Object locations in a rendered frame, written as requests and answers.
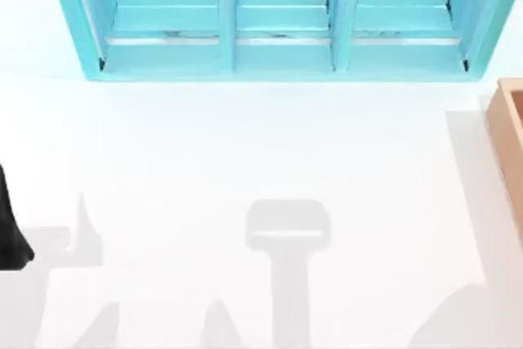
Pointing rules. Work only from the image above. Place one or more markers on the salmon-coloured shallow box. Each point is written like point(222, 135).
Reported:
point(506, 136)

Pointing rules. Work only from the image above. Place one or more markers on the light blue rack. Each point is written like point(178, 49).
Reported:
point(282, 59)

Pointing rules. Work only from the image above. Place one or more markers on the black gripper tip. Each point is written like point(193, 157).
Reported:
point(10, 238)

